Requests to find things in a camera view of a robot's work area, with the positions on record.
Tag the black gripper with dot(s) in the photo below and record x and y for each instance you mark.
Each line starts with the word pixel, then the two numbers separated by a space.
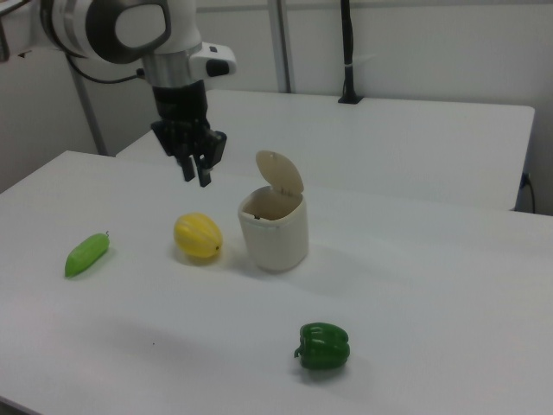
pixel 179 108

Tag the beige garbage bin lid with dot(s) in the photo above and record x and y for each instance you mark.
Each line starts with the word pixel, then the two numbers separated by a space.
pixel 278 173

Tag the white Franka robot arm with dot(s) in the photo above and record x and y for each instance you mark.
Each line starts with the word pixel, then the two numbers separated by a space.
pixel 129 26

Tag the cream plastic garbage bin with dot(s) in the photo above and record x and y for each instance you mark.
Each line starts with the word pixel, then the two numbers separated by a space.
pixel 276 242

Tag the yellow striped toy melon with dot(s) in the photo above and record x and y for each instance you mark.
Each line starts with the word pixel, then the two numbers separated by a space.
pixel 198 238

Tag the light green toy cucumber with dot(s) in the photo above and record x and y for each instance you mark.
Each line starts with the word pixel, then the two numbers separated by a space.
pixel 86 255

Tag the dark green toy bell pepper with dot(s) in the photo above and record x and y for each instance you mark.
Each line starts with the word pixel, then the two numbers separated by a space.
pixel 324 346

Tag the grey metal frame post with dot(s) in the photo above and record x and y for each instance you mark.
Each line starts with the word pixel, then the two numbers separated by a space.
pixel 283 43
pixel 90 116

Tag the black camera stand pole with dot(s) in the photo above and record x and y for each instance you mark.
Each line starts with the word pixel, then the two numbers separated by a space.
pixel 348 52

